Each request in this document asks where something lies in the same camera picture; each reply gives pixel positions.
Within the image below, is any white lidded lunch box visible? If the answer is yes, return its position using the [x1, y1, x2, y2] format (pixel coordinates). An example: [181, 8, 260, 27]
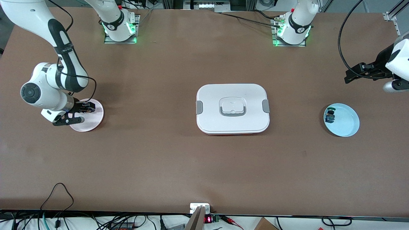
[196, 84, 270, 135]

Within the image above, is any brown cardboard box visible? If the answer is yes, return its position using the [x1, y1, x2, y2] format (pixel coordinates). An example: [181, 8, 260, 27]
[254, 217, 279, 230]

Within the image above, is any pale pink round plate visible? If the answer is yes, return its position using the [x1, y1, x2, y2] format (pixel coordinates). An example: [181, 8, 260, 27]
[69, 98, 104, 132]

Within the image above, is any light blue round plate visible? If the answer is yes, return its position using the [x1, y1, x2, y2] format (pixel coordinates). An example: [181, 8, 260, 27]
[323, 103, 360, 137]

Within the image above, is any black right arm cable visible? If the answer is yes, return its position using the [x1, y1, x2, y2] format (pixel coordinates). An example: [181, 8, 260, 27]
[46, 0, 97, 103]

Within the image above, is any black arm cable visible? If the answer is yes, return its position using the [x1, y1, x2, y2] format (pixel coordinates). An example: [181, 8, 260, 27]
[338, 0, 384, 79]
[46, 0, 97, 103]

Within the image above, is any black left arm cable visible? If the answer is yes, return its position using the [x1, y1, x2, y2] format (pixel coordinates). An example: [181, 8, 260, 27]
[338, 0, 384, 79]

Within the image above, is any blue push-button switch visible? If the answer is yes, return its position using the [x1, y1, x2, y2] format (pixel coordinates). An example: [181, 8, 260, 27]
[325, 108, 338, 125]

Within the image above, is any aluminium frame profile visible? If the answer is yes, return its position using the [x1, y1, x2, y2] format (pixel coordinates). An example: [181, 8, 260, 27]
[383, 0, 409, 36]

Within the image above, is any black looped table cable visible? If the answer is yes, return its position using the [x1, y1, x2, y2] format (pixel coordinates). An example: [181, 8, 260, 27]
[40, 182, 75, 221]

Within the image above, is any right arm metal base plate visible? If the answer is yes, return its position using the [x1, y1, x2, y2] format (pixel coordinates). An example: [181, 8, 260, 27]
[104, 14, 141, 44]

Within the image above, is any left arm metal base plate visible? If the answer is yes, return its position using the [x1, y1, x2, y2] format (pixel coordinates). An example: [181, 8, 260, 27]
[272, 18, 307, 47]

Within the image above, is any long black table cable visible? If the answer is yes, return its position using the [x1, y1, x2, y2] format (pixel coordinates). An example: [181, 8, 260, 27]
[217, 11, 283, 28]

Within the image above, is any black coiled floor cable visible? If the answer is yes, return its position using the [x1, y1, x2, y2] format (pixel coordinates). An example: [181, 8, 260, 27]
[321, 216, 352, 227]

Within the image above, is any white mounting bracket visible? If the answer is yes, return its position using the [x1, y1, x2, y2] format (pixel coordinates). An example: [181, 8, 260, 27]
[190, 203, 211, 214]

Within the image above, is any grey aluminium camera bar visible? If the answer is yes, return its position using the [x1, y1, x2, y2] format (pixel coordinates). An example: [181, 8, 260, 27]
[185, 206, 205, 230]

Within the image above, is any red wire pair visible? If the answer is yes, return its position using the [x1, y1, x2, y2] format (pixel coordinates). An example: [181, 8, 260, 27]
[220, 215, 245, 230]

